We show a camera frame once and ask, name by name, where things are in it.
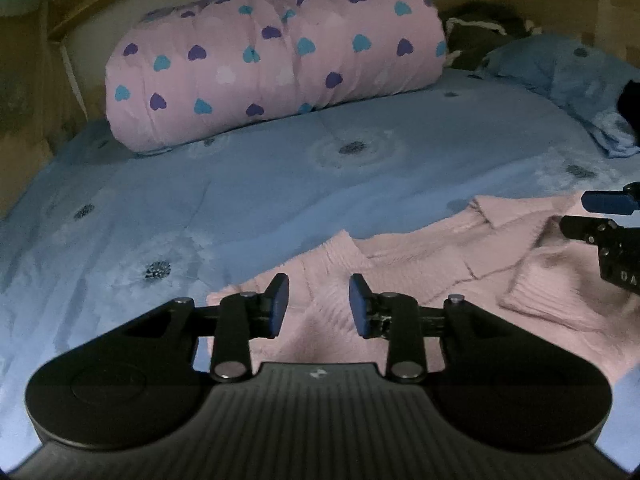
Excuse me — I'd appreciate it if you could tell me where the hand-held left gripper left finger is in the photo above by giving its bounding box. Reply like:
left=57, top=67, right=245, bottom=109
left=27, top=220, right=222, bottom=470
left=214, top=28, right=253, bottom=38
left=121, top=273, right=291, bottom=384

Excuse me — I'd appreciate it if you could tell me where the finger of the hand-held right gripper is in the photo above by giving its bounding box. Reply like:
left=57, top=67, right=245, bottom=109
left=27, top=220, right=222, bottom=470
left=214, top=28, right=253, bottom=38
left=581, top=181, right=640, bottom=214
left=559, top=214, right=640, bottom=247

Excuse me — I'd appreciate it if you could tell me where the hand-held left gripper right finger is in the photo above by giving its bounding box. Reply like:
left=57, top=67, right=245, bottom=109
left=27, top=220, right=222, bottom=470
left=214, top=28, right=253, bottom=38
left=348, top=273, right=517, bottom=386

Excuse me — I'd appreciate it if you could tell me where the pink knit cardigan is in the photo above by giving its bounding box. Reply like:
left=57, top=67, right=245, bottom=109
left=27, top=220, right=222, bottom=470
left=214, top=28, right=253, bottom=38
left=207, top=192, right=640, bottom=391

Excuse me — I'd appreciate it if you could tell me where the black cloth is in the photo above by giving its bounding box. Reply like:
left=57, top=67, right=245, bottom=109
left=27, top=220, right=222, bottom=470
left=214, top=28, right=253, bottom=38
left=616, top=79, right=640, bottom=133

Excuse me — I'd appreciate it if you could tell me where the blue floral bed sheet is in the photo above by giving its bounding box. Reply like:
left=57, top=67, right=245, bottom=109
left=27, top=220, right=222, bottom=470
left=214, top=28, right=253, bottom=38
left=0, top=67, right=640, bottom=466

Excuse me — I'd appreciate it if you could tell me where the blue pillow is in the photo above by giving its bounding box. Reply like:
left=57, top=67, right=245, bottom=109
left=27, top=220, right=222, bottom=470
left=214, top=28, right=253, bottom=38
left=482, top=34, right=640, bottom=158

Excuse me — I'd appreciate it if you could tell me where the dark cloth with white trim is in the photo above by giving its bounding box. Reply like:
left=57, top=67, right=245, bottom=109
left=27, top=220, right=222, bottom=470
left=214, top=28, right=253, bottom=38
left=440, top=2, right=536, bottom=71

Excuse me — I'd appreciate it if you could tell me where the pink heart-print quilt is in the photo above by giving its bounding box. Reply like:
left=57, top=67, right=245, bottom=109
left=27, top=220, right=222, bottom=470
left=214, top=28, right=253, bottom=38
left=105, top=0, right=448, bottom=153

